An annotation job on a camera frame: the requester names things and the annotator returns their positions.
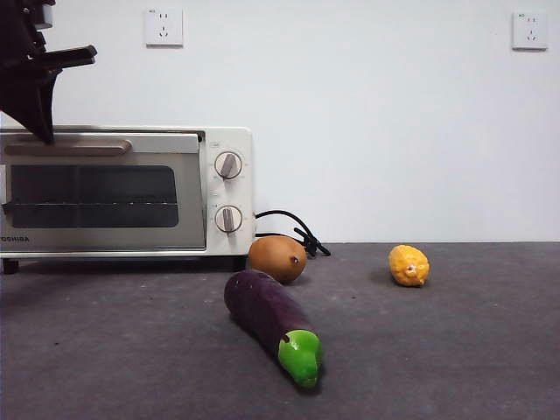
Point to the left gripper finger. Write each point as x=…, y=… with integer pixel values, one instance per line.
x=35, y=105

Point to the brown potato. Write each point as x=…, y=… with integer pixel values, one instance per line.
x=275, y=258

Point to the round beige oven knob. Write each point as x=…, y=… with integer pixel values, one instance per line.
x=228, y=219
x=228, y=165

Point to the white toaster oven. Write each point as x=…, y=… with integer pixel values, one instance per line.
x=228, y=192

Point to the purple eggplant with green stem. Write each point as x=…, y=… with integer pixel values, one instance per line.
x=262, y=306

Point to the yellow lemon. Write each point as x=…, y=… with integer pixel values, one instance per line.
x=408, y=265

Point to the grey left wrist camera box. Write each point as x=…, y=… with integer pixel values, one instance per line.
x=46, y=15

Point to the white wall socket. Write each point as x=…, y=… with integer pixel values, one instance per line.
x=529, y=30
x=164, y=27

